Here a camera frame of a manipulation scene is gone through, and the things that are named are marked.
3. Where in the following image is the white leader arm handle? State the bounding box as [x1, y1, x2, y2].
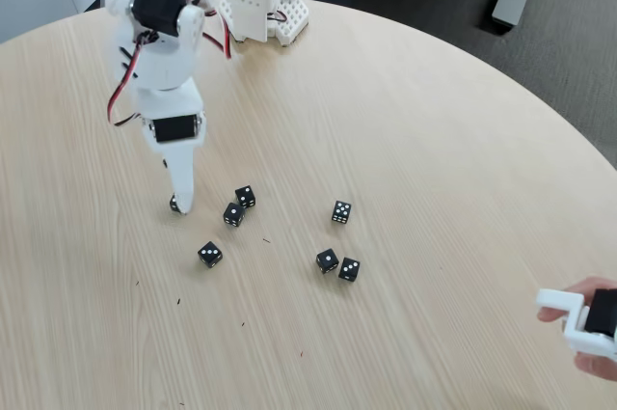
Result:
[535, 287, 617, 362]

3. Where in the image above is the person's hand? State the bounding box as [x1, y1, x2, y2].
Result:
[536, 276, 617, 383]

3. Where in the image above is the red black gripper servo cable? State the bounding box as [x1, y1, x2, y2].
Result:
[106, 31, 160, 127]

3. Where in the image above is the red black arm servo cable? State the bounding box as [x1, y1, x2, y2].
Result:
[199, 0, 233, 61]

